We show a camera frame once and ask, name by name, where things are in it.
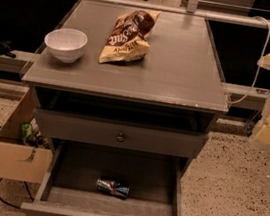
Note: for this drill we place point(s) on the blue silver redbull can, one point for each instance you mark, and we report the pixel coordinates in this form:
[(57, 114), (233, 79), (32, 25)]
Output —
[(113, 187)]

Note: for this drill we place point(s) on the green snack packet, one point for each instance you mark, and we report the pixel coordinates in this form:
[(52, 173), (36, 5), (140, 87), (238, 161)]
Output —
[(27, 131)]

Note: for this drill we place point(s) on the closed grey top drawer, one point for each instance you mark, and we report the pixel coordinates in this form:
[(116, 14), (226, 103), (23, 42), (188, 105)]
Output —
[(93, 131)]

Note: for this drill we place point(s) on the brown yellow chip bag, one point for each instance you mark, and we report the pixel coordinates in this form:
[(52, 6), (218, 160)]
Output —
[(128, 41)]

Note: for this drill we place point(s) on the grey wooden drawer cabinet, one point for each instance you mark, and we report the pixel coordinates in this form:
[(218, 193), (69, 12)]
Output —
[(176, 87)]

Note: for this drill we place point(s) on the open grey middle drawer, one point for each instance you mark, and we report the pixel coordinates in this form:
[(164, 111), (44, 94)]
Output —
[(69, 186)]

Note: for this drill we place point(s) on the cardboard box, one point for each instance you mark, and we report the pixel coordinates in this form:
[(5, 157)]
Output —
[(18, 161)]

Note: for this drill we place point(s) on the round metal drawer knob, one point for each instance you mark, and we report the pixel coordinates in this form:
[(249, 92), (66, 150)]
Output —
[(120, 137)]

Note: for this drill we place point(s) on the white ceramic bowl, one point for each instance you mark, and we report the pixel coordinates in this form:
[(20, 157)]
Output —
[(67, 45)]

